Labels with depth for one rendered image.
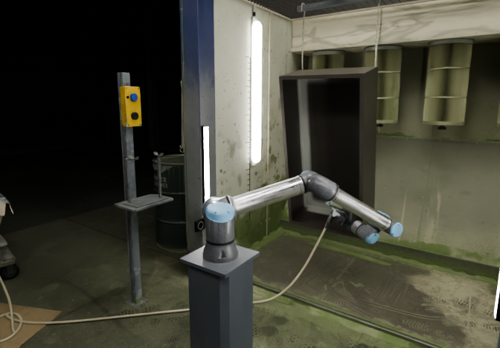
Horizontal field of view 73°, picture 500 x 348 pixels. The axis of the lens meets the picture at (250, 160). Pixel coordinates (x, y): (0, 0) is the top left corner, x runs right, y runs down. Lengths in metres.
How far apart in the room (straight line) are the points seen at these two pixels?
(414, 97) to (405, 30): 0.72
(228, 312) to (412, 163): 2.50
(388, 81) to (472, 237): 1.54
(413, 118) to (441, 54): 0.72
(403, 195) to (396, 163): 0.35
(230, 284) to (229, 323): 0.21
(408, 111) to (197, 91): 2.20
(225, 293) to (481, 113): 2.87
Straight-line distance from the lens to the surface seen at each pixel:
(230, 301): 1.84
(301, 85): 2.83
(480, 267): 3.45
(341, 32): 3.62
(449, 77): 3.40
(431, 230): 3.50
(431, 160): 3.73
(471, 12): 3.42
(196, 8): 2.67
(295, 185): 2.03
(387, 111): 3.51
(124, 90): 2.34
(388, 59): 3.53
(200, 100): 2.59
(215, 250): 1.81
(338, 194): 2.01
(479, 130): 3.79
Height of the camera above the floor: 1.45
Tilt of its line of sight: 10 degrees down
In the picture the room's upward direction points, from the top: straight up
